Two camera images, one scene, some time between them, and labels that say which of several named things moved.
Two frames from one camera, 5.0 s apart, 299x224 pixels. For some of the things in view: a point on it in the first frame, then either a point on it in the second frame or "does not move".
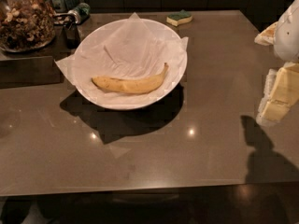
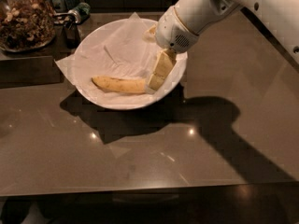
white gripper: (288, 35) → (173, 32)
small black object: (71, 35) does not move
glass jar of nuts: (27, 19) does not move
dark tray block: (31, 71) does not move
